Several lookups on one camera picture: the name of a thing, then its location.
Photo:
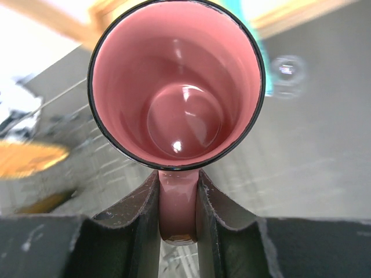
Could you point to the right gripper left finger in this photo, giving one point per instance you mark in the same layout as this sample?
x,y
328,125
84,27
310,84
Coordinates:
x,y
121,241

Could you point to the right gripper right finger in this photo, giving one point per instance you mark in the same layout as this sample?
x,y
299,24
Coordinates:
x,y
234,242

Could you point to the yellow woven-pattern plate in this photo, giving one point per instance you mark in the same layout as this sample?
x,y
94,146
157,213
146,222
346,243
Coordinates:
x,y
23,159

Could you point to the pink ceramic mug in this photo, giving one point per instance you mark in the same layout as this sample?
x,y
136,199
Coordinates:
x,y
175,86

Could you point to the white printed cloth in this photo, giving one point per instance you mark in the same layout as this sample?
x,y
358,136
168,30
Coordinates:
x,y
20,111

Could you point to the clear glass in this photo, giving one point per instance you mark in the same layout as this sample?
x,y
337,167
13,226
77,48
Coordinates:
x,y
289,74

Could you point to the teal patterned sock front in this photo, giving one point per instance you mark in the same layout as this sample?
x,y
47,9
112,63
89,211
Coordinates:
x,y
269,87

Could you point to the grey wire dish rack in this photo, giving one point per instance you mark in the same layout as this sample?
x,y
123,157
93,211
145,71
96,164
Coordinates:
x,y
93,166

